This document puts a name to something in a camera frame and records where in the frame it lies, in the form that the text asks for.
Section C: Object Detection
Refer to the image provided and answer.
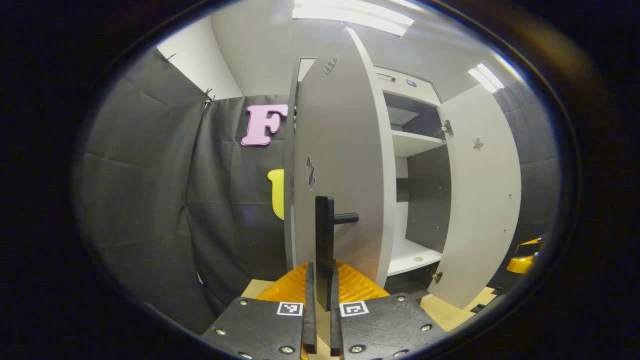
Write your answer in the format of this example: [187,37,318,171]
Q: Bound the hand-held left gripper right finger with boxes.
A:
[327,260,447,360]

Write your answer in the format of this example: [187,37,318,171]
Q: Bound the large ceiling light panel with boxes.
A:
[292,0,416,37]

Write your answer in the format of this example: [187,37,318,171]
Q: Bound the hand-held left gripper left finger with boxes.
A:
[200,262,317,360]

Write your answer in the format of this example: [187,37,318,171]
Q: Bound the grey double-door shoe cabinet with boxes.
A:
[284,57,453,296]

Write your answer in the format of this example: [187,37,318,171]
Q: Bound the small ceiling light panel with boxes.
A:
[467,63,506,94]

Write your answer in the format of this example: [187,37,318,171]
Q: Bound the black backdrop cloth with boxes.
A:
[75,47,561,333]

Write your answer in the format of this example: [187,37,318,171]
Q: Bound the grey cabinet door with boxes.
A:
[292,27,398,312]
[427,84,522,310]

